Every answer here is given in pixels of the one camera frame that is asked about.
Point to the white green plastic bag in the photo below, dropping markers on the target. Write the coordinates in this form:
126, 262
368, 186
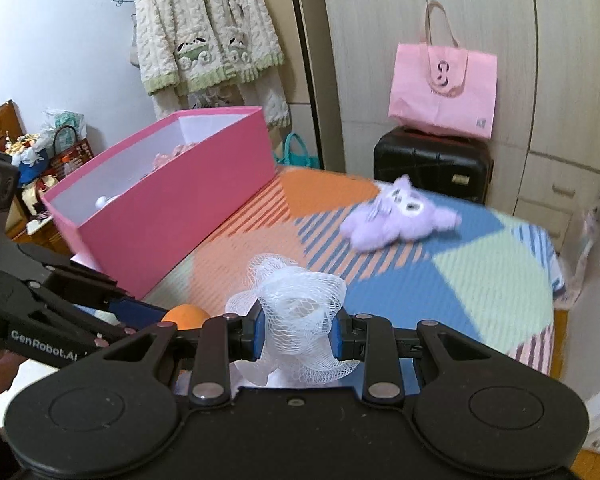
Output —
65, 120

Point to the clear plastic bag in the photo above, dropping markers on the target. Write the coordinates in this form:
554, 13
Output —
587, 240

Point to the striped colourful bed blanket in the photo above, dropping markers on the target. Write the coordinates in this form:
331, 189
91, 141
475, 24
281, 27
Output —
455, 285

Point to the purple plush toy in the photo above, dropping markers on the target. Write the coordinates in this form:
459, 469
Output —
395, 225

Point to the wooden cabinet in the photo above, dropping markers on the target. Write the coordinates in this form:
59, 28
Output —
0, 120

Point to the pink tote bag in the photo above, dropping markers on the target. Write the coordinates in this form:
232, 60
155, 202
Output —
440, 105

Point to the white round toy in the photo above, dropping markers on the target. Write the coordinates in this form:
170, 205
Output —
104, 202

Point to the beige wardrobe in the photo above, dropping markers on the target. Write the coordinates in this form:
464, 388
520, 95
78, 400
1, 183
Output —
360, 35

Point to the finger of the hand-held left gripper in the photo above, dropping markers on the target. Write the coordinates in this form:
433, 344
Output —
140, 312

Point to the pink cardboard box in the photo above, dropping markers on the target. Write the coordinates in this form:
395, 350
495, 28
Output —
180, 200

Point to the black hard suitcase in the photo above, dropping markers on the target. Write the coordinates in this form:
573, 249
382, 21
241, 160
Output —
430, 160

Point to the orange soft ball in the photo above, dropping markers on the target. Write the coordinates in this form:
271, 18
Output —
187, 317

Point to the white mesh net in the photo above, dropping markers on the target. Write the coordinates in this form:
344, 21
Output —
300, 305

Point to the red gift bag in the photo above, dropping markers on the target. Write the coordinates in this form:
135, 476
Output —
75, 157

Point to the cream knit cardigan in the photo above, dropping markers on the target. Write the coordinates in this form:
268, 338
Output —
170, 20

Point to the pink frilly cloth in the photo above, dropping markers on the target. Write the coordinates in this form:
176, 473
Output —
175, 157

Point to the flower bouquet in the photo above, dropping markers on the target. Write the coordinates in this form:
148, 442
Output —
25, 152

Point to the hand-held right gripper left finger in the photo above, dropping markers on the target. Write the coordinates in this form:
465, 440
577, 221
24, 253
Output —
258, 335

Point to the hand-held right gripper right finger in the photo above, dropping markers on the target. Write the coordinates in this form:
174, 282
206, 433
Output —
336, 337

